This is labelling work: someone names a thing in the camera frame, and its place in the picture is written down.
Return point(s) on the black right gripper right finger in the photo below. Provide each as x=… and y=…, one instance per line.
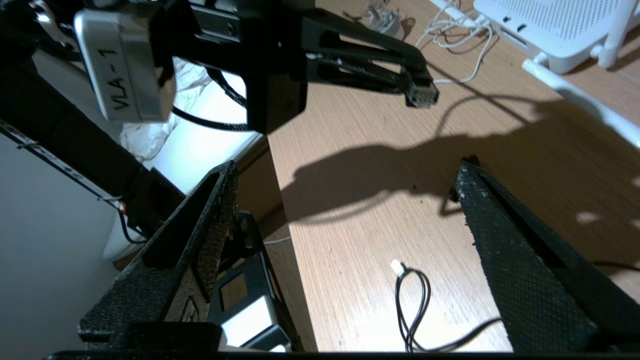
x=530, y=290

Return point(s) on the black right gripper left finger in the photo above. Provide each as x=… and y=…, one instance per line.
x=165, y=290

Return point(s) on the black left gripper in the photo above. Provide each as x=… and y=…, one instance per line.
x=275, y=65

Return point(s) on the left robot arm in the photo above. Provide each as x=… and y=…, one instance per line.
x=65, y=135

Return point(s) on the white router with antennas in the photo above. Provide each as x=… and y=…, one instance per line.
x=550, y=30

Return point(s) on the small round white clear gadget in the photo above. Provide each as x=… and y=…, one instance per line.
x=382, y=20

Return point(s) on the white crumpled bedding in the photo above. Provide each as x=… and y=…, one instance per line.
x=150, y=130

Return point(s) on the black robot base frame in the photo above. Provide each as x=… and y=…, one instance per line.
x=250, y=320

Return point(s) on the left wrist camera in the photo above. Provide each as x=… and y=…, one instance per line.
x=120, y=65

